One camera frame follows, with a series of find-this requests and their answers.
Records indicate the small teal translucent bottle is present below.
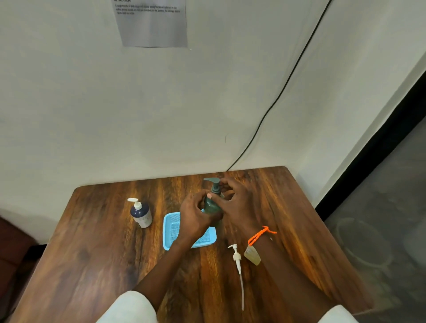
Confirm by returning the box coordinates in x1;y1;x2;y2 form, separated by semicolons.
203;196;224;228

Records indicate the person's right forearm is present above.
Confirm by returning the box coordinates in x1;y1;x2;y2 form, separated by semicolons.
249;232;333;320

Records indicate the maroon upholstered seat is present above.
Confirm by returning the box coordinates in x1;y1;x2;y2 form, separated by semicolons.
0;216;37;313

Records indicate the large yellow soap bottle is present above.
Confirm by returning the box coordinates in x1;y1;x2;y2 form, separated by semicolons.
244;244;262;266

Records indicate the black door frame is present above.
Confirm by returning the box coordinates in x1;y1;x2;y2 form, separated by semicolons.
314;71;426;222

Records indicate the person's left forearm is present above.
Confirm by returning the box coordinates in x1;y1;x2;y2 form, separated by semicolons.
133;239;197;312

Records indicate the person's right hand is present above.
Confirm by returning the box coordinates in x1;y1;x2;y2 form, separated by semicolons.
207;176;265;241

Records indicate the orange beaded bracelet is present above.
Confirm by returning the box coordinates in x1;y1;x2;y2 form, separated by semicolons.
247;226;277;247

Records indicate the long black wall cable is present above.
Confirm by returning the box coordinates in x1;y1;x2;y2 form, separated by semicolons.
226;0;333;172

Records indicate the person's right white sleeve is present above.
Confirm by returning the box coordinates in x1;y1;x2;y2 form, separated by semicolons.
318;305;360;323

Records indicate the person's left hand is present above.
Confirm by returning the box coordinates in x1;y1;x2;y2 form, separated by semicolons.
174;189;224;249

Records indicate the blue plastic mesh basket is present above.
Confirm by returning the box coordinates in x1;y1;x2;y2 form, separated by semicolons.
162;210;217;251

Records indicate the printed paper sheet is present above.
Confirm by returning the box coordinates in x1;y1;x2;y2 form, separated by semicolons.
111;0;188;48

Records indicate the dark teal pump head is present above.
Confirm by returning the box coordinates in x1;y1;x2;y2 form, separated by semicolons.
203;177;222;200

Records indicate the person's left white sleeve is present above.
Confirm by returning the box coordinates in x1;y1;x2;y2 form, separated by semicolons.
96;291;159;323

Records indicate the person's white sleeve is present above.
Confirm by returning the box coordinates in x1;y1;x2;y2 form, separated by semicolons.
318;305;360;323
96;291;159;323

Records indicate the small navy white pump bottle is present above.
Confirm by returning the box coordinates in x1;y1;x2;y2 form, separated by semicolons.
130;203;153;229

